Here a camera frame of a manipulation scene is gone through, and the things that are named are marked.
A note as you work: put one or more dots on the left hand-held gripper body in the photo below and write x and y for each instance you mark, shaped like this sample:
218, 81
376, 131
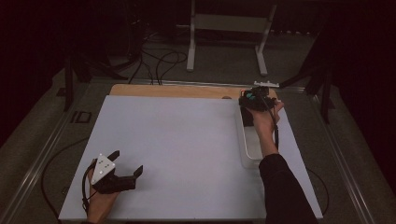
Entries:
112, 183

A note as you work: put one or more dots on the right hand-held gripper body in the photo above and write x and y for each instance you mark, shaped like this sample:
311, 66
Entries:
260, 101

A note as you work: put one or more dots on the pink and blue phone case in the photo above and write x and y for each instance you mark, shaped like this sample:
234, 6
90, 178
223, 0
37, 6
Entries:
251, 96

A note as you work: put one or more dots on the white plastic bin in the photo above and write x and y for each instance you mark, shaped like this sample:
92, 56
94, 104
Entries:
250, 146

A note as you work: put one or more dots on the person's right hand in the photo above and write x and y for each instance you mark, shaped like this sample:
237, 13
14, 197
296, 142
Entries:
264, 123

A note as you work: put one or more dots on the person's left hand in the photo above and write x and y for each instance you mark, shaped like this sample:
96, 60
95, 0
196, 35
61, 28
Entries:
99, 205

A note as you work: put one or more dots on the white table board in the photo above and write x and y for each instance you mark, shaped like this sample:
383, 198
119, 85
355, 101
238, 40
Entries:
186, 155

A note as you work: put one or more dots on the black stand legs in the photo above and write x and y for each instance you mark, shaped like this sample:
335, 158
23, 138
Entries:
69, 90
325, 99

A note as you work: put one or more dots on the white metal stand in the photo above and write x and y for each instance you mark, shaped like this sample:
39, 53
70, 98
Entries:
230, 23

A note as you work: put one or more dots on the black rectangular floor frame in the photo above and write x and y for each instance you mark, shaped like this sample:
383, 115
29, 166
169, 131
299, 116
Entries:
73, 117

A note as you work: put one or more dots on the metal floor rail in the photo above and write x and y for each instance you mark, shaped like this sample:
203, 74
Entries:
37, 161
202, 83
342, 161

